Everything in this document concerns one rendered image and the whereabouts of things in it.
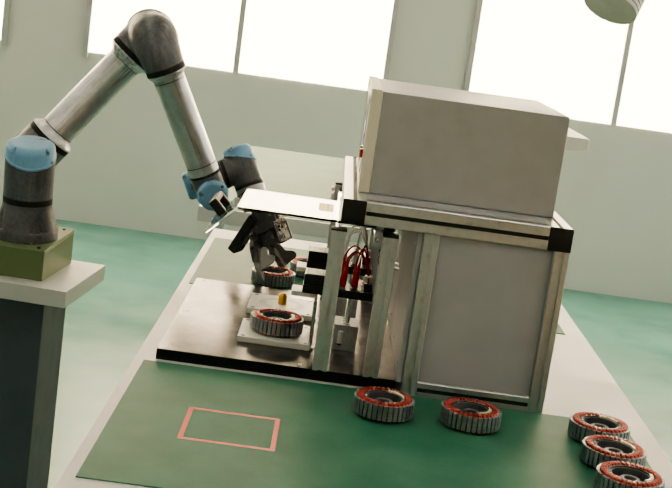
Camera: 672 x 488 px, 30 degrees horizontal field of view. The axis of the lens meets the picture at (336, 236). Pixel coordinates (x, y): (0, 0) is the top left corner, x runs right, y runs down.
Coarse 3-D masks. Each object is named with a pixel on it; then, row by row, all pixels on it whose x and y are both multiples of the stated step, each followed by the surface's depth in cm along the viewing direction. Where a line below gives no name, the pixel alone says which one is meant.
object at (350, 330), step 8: (336, 320) 263; (352, 320) 265; (336, 328) 260; (344, 328) 260; (352, 328) 260; (336, 336) 260; (344, 336) 260; (352, 336) 260; (336, 344) 260; (344, 344) 260; (352, 344) 260
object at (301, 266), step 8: (312, 248) 285; (320, 248) 286; (328, 248) 288; (312, 256) 282; (320, 256) 282; (304, 264) 286; (312, 264) 282; (320, 264) 282; (352, 264) 283; (352, 272) 282; (360, 272) 282
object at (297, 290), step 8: (312, 272) 260; (320, 272) 261; (304, 280) 258; (312, 280) 258; (320, 280) 258; (296, 288) 262; (304, 288) 258; (312, 288) 258; (320, 288) 258; (352, 288) 259; (360, 288) 262; (304, 296) 259; (312, 296) 259; (344, 296) 259; (352, 296) 259; (360, 296) 259; (368, 296) 259; (344, 320) 263
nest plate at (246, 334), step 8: (248, 320) 269; (240, 328) 262; (248, 328) 263; (304, 328) 269; (240, 336) 256; (248, 336) 257; (256, 336) 258; (264, 336) 259; (296, 336) 262; (304, 336) 263; (264, 344) 257; (272, 344) 257; (280, 344) 257; (288, 344) 257; (296, 344) 257; (304, 344) 257
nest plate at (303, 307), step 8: (256, 296) 291; (264, 296) 292; (272, 296) 294; (248, 304) 283; (256, 304) 284; (264, 304) 285; (272, 304) 286; (288, 304) 288; (296, 304) 289; (304, 304) 290; (312, 304) 291; (248, 312) 280; (296, 312) 282; (304, 312) 283
